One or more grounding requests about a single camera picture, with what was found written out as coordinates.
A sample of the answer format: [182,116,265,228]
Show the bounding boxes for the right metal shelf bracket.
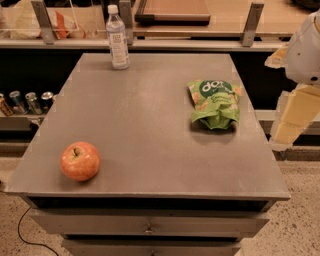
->
[240,2,264,47]

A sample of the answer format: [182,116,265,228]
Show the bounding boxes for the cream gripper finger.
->
[269,84,320,151]
[264,44,288,69]

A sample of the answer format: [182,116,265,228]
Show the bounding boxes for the middle metal shelf bracket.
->
[119,0,134,45]

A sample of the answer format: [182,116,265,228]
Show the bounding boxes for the red apple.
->
[60,142,101,182]

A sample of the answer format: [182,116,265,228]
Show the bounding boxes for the top grey drawer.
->
[30,209,269,238]

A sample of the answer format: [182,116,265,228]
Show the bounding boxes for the grey drawer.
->
[30,209,269,238]
[62,239,240,256]

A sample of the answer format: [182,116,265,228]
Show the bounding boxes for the silver red drink can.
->
[41,91,54,111]

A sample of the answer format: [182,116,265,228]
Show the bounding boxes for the clear plastic water bottle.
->
[106,5,130,69]

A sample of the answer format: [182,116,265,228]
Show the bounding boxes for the lower grey drawer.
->
[62,239,240,256]

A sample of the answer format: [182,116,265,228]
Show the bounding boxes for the blue drink can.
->
[9,91,28,114]

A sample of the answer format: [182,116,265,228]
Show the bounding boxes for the grey drawer cabinet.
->
[6,54,289,244]

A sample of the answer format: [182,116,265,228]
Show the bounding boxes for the long wooden shelf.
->
[0,0,310,52]

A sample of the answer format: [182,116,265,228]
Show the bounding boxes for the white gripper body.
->
[285,9,320,85]

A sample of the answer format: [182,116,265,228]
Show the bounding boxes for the dark framed wooden tray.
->
[134,0,211,25]

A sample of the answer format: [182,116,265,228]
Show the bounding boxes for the orange soda can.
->
[0,93,14,116]

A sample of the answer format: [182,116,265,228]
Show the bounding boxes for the green rice chip bag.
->
[188,80,242,130]

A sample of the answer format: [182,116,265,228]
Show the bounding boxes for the clear plastic bin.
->
[0,0,106,40]

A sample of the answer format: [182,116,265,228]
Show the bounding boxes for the metal shelf bracket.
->
[31,0,56,45]
[119,0,134,45]
[240,2,264,47]

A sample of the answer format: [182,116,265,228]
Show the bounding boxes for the black floor cable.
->
[17,207,60,256]

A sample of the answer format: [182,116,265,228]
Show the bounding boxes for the silver green drink can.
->
[25,92,42,115]

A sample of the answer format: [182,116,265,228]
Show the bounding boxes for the left metal shelf bracket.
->
[31,0,56,45]

